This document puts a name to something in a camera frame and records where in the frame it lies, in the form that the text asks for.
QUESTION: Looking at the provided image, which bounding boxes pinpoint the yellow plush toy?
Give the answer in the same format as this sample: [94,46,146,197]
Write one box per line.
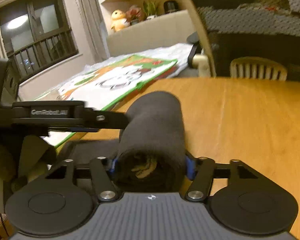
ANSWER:
[111,10,130,32]

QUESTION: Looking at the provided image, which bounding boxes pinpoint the red flower pot plant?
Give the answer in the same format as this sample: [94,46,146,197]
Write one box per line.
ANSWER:
[126,5,145,25]

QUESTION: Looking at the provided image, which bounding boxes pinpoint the beige curtain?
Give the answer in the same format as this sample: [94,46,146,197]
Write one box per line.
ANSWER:
[76,0,109,62]

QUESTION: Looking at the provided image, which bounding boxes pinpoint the white quilted bed cover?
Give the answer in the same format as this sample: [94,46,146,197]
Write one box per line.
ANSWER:
[83,42,199,79]

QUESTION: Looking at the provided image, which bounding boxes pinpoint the beige upholstered headboard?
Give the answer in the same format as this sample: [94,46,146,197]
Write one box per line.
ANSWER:
[107,10,196,56]

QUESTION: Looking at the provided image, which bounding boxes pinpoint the black jar on shelf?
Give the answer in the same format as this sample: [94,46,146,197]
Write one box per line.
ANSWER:
[164,0,179,14]

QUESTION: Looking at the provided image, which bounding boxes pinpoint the dark grey knit garment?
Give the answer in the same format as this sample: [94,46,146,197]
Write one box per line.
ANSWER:
[58,91,186,192]

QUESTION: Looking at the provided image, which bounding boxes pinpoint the cartoon print storage bag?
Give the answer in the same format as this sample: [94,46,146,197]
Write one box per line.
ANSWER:
[32,54,178,148]

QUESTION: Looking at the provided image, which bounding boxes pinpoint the potted green plant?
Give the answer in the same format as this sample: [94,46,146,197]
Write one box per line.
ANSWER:
[142,1,159,20]

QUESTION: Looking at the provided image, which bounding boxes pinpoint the beige mesh office chair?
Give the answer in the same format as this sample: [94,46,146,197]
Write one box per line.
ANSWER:
[182,0,300,82]

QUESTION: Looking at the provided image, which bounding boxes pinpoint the dark window with railing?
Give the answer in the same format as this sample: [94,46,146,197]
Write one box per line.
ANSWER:
[0,0,78,81]

